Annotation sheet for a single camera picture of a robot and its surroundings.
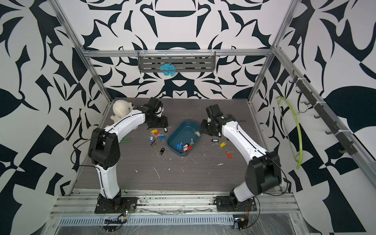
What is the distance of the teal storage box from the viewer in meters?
0.94

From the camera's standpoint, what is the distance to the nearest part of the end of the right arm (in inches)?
23.6

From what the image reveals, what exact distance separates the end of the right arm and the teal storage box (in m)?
0.22
